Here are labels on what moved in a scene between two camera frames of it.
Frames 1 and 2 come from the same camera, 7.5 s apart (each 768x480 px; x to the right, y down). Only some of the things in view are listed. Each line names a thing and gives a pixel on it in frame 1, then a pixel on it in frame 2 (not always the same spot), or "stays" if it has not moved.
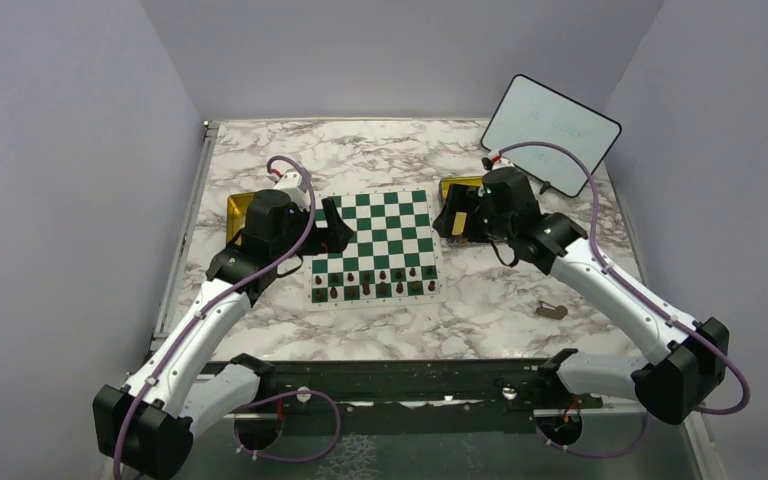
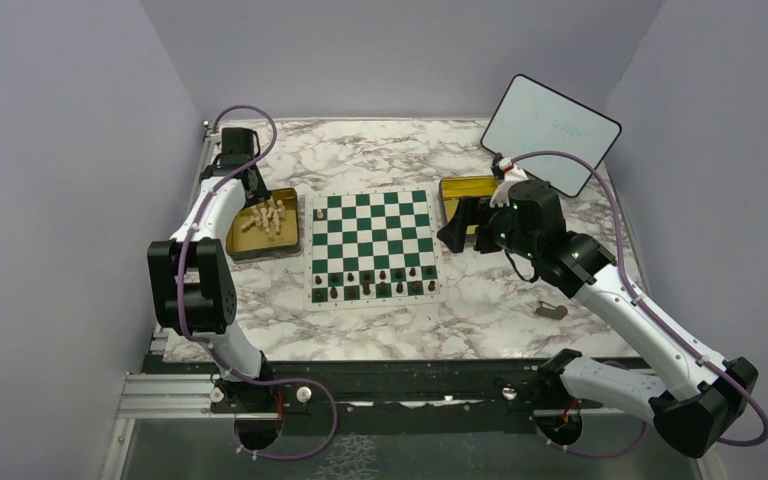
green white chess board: x=394 y=257 stays
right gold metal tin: x=459 y=219 stays
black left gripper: x=333 y=239 -> x=261 y=193
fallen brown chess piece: x=551 y=311 stays
